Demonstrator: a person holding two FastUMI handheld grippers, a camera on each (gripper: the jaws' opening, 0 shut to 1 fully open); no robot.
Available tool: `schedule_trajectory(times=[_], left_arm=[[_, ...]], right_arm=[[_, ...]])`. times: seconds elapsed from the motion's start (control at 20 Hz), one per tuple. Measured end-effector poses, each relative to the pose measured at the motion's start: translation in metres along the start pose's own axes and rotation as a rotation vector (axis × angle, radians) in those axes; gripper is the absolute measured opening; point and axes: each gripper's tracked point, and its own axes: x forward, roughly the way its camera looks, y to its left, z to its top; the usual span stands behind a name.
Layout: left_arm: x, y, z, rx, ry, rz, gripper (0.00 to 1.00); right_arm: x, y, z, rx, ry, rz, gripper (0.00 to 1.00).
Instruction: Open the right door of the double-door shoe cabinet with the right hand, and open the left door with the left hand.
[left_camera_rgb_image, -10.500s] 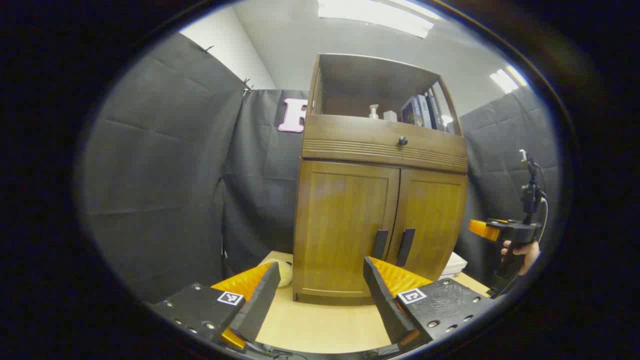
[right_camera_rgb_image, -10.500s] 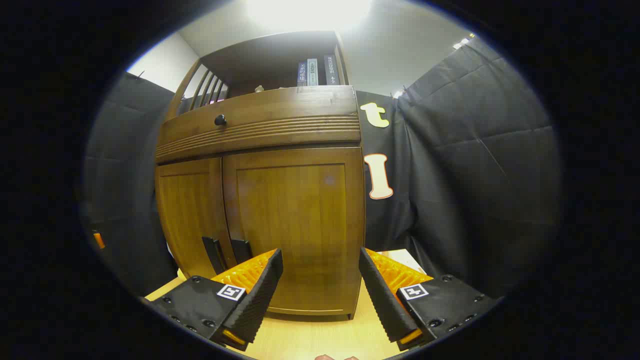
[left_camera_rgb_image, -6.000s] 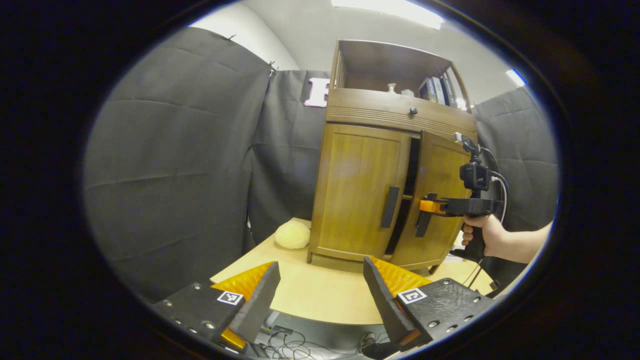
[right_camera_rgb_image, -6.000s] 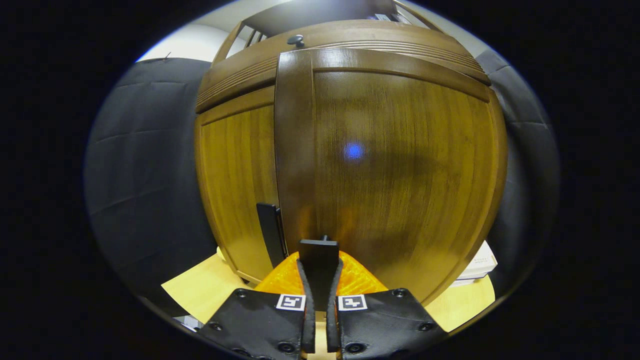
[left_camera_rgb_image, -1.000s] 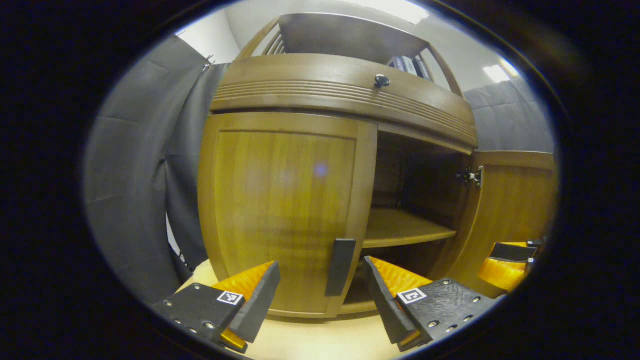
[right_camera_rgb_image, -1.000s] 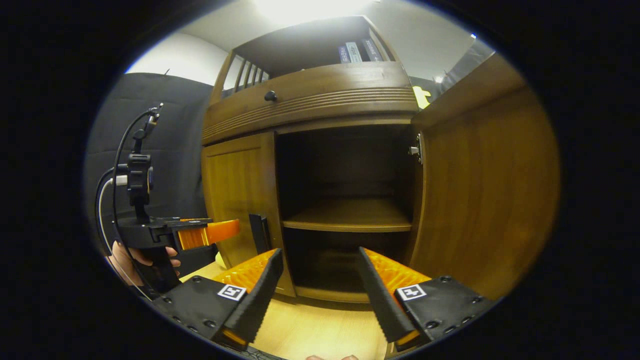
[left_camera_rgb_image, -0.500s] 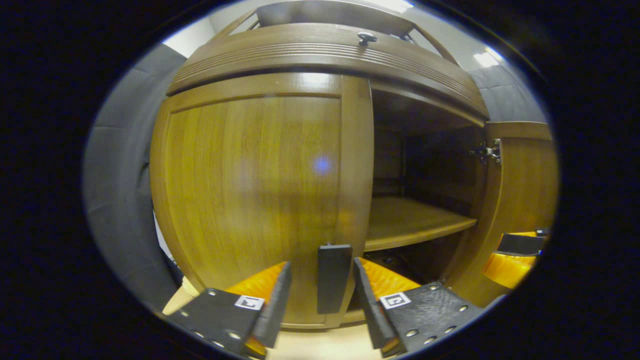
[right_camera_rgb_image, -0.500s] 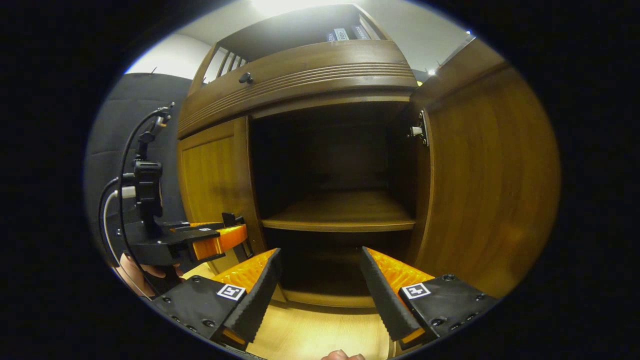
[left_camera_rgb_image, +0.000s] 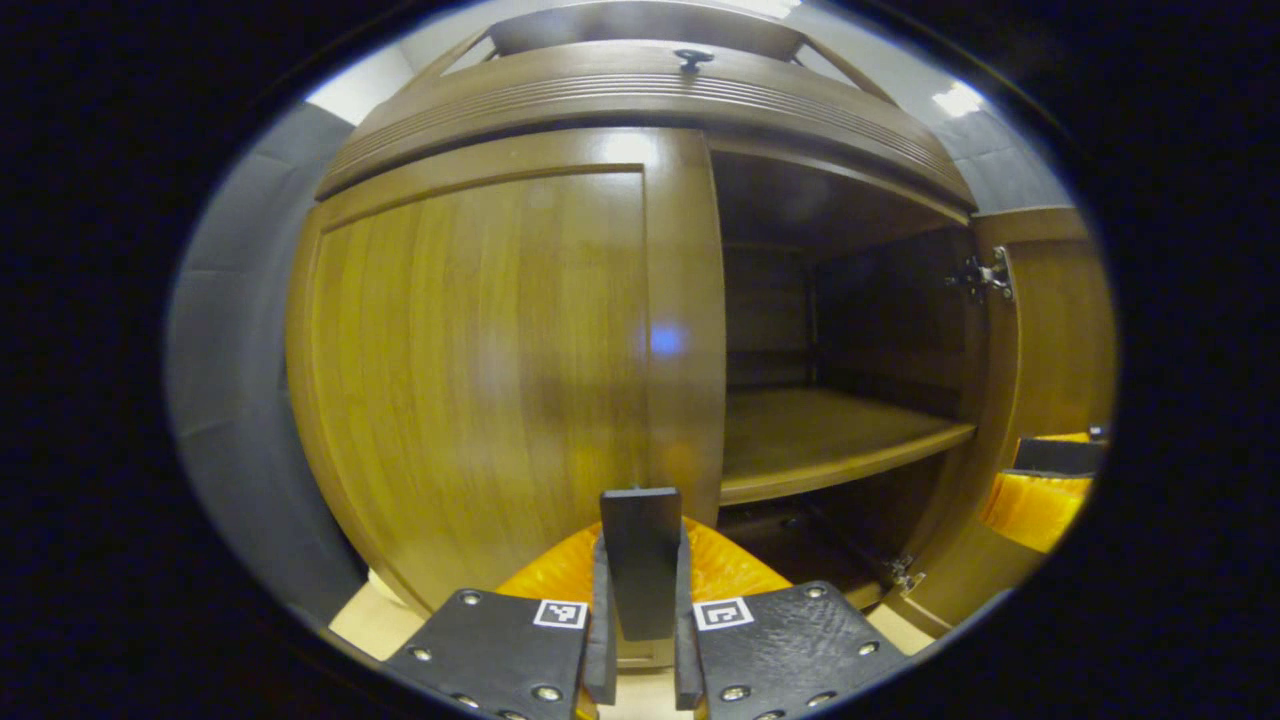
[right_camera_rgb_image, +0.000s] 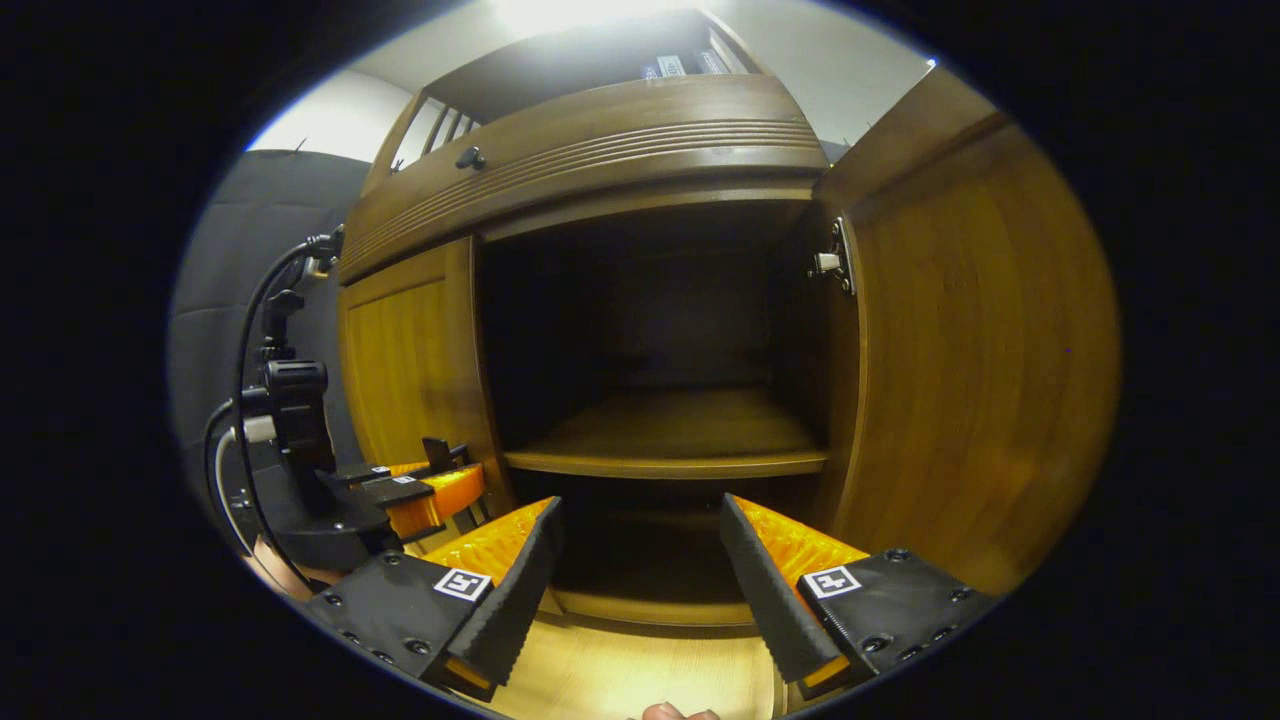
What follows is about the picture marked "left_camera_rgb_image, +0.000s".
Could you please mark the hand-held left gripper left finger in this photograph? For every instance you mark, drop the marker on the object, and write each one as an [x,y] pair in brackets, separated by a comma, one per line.
[598,660]

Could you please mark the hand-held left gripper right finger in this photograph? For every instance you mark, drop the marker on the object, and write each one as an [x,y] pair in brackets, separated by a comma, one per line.
[686,670]

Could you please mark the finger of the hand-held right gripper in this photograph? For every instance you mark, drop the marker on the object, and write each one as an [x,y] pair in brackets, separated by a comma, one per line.
[1040,505]

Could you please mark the wooden cabinet door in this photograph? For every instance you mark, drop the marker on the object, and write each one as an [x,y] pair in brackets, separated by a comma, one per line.
[1050,350]
[480,380]

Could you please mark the wooden double-door shoe cabinet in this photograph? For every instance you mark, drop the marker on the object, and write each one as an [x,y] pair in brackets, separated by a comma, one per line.
[850,300]

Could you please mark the metal door hinge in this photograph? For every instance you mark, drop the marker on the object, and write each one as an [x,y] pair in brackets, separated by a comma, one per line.
[985,275]
[903,577]

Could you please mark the wooden cabinet inner shelf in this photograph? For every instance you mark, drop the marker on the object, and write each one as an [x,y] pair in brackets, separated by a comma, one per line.
[820,440]

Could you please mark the wooden cabinet drawer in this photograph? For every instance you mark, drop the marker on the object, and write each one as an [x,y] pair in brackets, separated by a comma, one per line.
[640,100]

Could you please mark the small ceiling light panel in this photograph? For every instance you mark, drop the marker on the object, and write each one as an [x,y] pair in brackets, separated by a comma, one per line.
[958,99]

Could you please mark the black drawer knob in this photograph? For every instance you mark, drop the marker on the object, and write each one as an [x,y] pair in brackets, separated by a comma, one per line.
[692,58]

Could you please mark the long ceiling light panel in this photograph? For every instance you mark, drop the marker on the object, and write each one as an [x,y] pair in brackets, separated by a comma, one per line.
[765,6]

